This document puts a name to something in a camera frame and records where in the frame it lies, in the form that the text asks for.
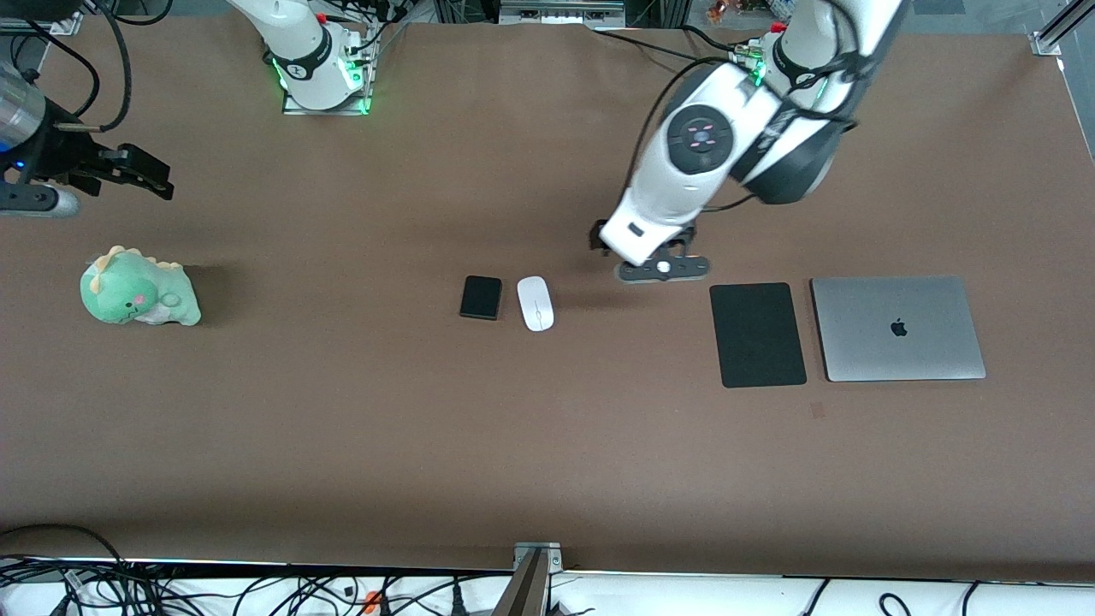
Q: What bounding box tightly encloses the white computer mouse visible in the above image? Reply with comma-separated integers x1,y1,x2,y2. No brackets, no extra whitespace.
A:
516,275,555,333

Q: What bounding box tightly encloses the silver frame bracket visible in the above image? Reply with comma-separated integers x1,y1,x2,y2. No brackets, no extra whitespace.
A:
512,542,564,572

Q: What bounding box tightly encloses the aluminium corner profile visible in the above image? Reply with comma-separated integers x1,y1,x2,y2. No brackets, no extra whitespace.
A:
1029,0,1095,57
0,10,84,37

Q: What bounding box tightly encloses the dark frame post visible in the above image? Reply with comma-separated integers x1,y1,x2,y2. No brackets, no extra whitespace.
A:
489,548,553,616

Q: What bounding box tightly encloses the silver closed laptop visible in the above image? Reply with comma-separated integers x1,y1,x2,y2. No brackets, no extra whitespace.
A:
810,275,987,382

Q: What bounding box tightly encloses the black mouse pad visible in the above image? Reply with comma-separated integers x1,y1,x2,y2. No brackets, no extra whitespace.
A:
709,282,808,389

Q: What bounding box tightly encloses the silver box at table edge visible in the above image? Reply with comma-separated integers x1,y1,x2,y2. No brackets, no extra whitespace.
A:
499,0,626,25

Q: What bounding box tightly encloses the black looped floor cable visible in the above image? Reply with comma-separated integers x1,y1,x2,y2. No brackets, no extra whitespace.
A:
0,524,129,570

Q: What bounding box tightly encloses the black phone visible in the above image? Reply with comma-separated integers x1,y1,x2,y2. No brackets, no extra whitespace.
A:
459,275,504,322

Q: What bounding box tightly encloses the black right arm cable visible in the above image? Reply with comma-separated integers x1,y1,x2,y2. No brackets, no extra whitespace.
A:
21,0,172,133

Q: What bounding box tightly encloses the green dinosaur plush toy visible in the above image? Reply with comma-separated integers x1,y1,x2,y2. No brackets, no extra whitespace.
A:
80,246,203,328

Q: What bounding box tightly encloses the black cable on table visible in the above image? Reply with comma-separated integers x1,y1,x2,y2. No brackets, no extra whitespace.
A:
589,24,747,69

